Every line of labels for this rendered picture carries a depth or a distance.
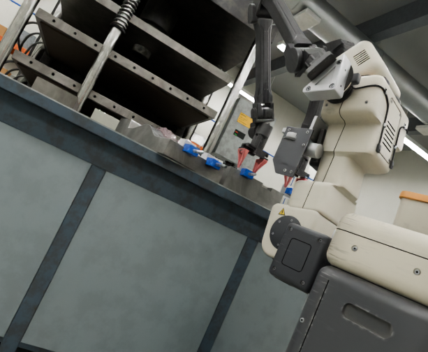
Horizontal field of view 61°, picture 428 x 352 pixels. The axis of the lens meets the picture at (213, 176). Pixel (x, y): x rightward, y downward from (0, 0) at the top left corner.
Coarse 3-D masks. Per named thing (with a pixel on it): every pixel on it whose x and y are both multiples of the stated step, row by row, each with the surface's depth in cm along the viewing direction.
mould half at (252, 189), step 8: (224, 168) 145; (232, 168) 140; (224, 176) 142; (232, 176) 140; (240, 176) 142; (224, 184) 139; (232, 184) 140; (240, 184) 142; (248, 184) 143; (256, 184) 144; (240, 192) 142; (248, 192) 143; (256, 192) 144; (264, 192) 145; (272, 192) 147; (280, 192) 148; (256, 200) 144; (264, 200) 146; (272, 200) 147; (280, 200) 148
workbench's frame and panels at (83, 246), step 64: (0, 128) 111; (64, 128) 117; (0, 192) 112; (64, 192) 118; (128, 192) 125; (192, 192) 133; (0, 256) 113; (64, 256) 119; (128, 256) 126; (192, 256) 134; (256, 256) 143; (0, 320) 113; (64, 320) 120; (128, 320) 127; (192, 320) 135; (256, 320) 144
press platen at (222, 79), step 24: (72, 0) 213; (96, 0) 200; (72, 24) 252; (96, 24) 232; (144, 24) 209; (120, 48) 255; (168, 48) 218; (168, 72) 257; (192, 72) 237; (216, 72) 225; (192, 96) 287
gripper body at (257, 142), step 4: (256, 136) 143; (260, 136) 142; (252, 140) 144; (256, 140) 142; (260, 140) 142; (264, 140) 143; (244, 144) 143; (248, 144) 140; (252, 144) 143; (256, 144) 142; (260, 144) 142; (264, 144) 143; (252, 148) 141; (256, 148) 141; (260, 148) 142; (264, 152) 143
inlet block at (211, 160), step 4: (204, 156) 132; (208, 156) 131; (212, 156) 132; (208, 160) 130; (212, 160) 128; (216, 160) 128; (208, 164) 129; (212, 164) 128; (216, 164) 128; (220, 164) 126; (216, 168) 129
